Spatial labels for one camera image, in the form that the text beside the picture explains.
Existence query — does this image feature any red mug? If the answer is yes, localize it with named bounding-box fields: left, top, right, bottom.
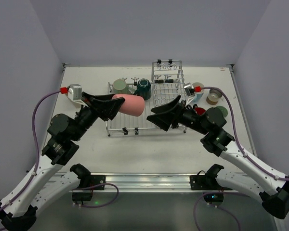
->
left=193, top=104, right=206, bottom=116

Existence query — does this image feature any light blue mug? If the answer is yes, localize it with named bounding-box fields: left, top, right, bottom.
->
left=192, top=82, right=204, bottom=103

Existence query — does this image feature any sage green mug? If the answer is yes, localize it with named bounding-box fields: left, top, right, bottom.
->
left=112, top=79, right=136, bottom=95

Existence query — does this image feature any pink cup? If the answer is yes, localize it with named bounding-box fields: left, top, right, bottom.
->
left=112, top=94, right=145, bottom=117

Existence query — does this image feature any dark teal mug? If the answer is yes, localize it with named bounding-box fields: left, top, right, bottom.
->
left=133, top=78, right=152, bottom=101

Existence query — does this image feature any cream brown cup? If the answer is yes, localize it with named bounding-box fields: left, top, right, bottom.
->
left=206, top=89, right=223, bottom=105

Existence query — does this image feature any light green cup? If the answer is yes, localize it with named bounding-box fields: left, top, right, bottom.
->
left=216, top=105, right=228, bottom=118

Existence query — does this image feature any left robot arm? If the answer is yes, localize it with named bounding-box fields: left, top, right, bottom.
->
left=0, top=93, right=125, bottom=231

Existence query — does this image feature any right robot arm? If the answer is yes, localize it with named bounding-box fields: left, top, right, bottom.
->
left=147, top=97, right=289, bottom=219

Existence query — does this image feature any left controller box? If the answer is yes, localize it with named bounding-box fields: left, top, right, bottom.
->
left=72, top=192, right=93, bottom=205

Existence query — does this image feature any controller box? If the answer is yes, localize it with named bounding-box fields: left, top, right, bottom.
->
left=72, top=192, right=93, bottom=205
left=203, top=192, right=224, bottom=206

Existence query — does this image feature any right controller box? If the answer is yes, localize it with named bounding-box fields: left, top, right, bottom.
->
left=203, top=192, right=224, bottom=206

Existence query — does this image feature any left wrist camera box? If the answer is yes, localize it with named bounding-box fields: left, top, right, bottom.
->
left=67, top=84, right=84, bottom=105

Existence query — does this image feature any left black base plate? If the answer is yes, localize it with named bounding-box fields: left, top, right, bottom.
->
left=87, top=175, right=106, bottom=187

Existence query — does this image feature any aluminium mounting rail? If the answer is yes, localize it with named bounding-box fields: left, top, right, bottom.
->
left=48, top=171, right=256, bottom=193

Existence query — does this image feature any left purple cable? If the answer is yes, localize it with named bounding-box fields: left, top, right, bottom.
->
left=0, top=87, right=119, bottom=227

